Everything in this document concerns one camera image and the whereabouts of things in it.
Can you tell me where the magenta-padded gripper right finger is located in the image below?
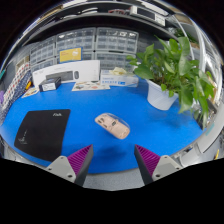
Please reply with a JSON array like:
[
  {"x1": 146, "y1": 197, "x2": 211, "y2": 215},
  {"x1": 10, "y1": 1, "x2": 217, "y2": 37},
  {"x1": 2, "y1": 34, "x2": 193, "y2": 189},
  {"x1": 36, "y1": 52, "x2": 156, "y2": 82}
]
[{"x1": 133, "y1": 143, "x2": 184, "y2": 186}]

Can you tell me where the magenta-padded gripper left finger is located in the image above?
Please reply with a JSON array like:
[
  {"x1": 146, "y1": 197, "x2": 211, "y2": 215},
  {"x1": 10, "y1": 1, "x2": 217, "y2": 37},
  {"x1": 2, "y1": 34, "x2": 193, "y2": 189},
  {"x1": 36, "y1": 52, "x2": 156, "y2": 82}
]
[{"x1": 44, "y1": 143, "x2": 95, "y2": 187}]

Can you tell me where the black mouse pad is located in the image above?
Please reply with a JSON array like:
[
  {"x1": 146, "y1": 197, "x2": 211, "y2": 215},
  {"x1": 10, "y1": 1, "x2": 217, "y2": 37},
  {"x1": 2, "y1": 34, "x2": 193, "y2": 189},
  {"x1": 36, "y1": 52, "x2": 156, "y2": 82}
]
[{"x1": 13, "y1": 108, "x2": 72, "y2": 163}]

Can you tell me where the navy dotted cloth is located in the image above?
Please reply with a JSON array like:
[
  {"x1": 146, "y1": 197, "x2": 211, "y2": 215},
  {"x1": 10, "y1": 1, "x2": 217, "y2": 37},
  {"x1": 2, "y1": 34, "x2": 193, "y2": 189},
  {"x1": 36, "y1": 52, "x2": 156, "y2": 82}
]
[{"x1": 0, "y1": 71, "x2": 33, "y2": 126}]

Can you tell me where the printed picture sheet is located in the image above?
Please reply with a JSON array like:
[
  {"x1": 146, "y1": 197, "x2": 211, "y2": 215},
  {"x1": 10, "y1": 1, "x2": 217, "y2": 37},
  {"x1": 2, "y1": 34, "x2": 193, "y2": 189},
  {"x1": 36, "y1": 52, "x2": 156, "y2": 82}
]
[
  {"x1": 71, "y1": 80, "x2": 111, "y2": 92},
  {"x1": 21, "y1": 86, "x2": 40, "y2": 99}
]

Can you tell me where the small black box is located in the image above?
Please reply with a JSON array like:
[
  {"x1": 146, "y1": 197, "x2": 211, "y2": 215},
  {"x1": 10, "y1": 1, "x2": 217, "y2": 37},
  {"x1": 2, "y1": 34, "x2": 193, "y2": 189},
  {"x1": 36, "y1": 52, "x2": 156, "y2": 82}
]
[{"x1": 38, "y1": 76, "x2": 62, "y2": 93}]

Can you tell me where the white red dotted cloth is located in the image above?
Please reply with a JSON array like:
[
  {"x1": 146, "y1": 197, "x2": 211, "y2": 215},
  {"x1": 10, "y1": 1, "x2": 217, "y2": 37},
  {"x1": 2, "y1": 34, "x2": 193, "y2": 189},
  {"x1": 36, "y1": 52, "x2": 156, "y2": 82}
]
[{"x1": 1, "y1": 63, "x2": 31, "y2": 111}]

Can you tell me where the white and blue tissue box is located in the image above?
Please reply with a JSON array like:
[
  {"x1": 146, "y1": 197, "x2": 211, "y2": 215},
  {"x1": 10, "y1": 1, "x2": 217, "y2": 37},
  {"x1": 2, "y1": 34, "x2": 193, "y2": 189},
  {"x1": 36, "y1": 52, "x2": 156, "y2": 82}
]
[{"x1": 99, "y1": 69, "x2": 140, "y2": 88}]

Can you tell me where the green plant in white pot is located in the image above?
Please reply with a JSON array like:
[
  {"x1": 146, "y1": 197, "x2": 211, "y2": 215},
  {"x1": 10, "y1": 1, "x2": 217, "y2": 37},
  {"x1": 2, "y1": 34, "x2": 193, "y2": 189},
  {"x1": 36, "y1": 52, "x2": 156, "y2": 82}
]
[{"x1": 125, "y1": 34, "x2": 216, "y2": 129}]

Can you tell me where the long white keyboard box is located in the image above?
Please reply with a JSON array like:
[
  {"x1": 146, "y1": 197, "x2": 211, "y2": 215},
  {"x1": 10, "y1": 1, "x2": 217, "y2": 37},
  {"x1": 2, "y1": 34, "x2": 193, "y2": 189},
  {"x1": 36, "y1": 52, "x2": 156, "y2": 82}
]
[{"x1": 32, "y1": 59, "x2": 101, "y2": 88}]

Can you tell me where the pale yellow crumpled tissue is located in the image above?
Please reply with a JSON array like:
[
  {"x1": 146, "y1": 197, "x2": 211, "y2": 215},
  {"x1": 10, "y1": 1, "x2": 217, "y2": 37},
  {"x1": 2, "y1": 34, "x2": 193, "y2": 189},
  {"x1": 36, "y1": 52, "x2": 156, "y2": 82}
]
[{"x1": 109, "y1": 66, "x2": 128, "y2": 76}]

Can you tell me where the white open box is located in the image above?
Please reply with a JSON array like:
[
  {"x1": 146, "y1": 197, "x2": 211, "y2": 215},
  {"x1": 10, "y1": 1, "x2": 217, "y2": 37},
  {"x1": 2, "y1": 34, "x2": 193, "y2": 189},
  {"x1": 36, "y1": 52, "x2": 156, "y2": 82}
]
[{"x1": 14, "y1": 55, "x2": 31, "y2": 73}]

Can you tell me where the yellow card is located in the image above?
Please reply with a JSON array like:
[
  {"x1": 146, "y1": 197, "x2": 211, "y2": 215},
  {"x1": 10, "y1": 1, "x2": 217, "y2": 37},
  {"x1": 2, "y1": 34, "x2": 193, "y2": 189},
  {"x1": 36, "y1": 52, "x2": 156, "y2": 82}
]
[{"x1": 58, "y1": 47, "x2": 83, "y2": 64}]

